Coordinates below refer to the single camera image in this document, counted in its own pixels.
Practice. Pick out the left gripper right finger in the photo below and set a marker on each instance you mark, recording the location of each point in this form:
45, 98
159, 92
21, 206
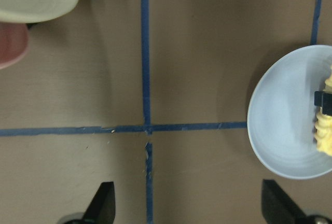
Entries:
278, 207

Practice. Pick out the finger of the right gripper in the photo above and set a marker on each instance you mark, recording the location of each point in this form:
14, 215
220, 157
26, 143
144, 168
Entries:
323, 99

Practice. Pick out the blue plate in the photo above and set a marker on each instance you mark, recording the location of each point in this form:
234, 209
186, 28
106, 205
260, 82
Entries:
281, 114

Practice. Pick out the pink plate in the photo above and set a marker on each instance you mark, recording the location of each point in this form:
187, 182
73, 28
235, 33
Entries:
14, 43

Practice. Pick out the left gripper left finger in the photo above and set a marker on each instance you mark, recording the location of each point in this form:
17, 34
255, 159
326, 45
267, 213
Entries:
102, 207

